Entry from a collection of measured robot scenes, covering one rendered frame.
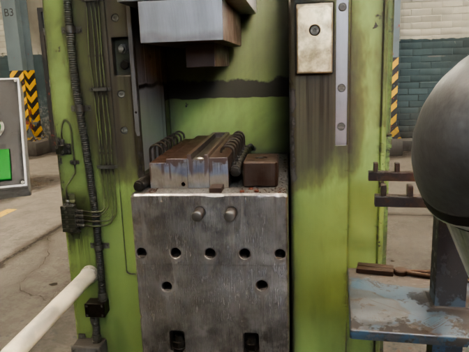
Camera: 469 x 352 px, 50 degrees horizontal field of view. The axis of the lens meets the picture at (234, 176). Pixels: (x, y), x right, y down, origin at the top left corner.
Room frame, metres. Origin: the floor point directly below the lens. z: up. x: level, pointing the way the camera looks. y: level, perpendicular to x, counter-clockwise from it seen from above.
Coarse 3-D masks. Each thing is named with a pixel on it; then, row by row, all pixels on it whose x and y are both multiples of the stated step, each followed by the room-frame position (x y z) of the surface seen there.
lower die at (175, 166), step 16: (192, 144) 1.46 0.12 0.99; (160, 160) 1.27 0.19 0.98; (176, 160) 1.23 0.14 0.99; (192, 160) 1.23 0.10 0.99; (208, 160) 1.22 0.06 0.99; (224, 160) 1.22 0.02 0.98; (160, 176) 1.24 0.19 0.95; (176, 176) 1.23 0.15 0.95; (192, 176) 1.23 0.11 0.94; (208, 176) 1.22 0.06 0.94; (224, 176) 1.22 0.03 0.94
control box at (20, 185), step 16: (0, 80) 1.23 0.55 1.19; (16, 80) 1.24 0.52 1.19; (0, 96) 1.21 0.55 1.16; (16, 96) 1.22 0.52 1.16; (0, 112) 1.19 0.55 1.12; (16, 112) 1.20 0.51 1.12; (16, 128) 1.18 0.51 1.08; (0, 144) 1.15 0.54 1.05; (16, 144) 1.16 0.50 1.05; (16, 160) 1.14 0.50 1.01; (16, 176) 1.12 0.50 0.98; (0, 192) 1.12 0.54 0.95; (16, 192) 1.14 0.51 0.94
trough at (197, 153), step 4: (212, 136) 1.57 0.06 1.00; (216, 136) 1.62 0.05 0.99; (220, 136) 1.62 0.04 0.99; (208, 140) 1.49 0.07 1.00; (212, 140) 1.55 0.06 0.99; (216, 140) 1.55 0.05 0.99; (204, 144) 1.43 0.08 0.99; (208, 144) 1.48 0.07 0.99; (212, 144) 1.48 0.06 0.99; (200, 148) 1.36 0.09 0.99; (204, 148) 1.40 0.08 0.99; (208, 148) 1.40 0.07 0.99; (196, 152) 1.30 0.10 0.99; (200, 152) 1.33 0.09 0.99; (204, 152) 1.33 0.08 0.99; (192, 156) 1.24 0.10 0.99; (196, 156) 1.27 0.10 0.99
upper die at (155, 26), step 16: (176, 0) 1.23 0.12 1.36; (192, 0) 1.22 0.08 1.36; (208, 0) 1.22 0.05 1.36; (224, 0) 1.26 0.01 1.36; (144, 16) 1.24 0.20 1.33; (160, 16) 1.23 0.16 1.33; (176, 16) 1.23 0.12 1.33; (192, 16) 1.22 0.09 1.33; (208, 16) 1.22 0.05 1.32; (224, 16) 1.25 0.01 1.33; (240, 16) 1.63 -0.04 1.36; (144, 32) 1.24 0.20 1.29; (160, 32) 1.23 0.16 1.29; (176, 32) 1.23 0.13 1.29; (192, 32) 1.22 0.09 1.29; (208, 32) 1.22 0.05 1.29; (224, 32) 1.24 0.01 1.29; (240, 32) 1.61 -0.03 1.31
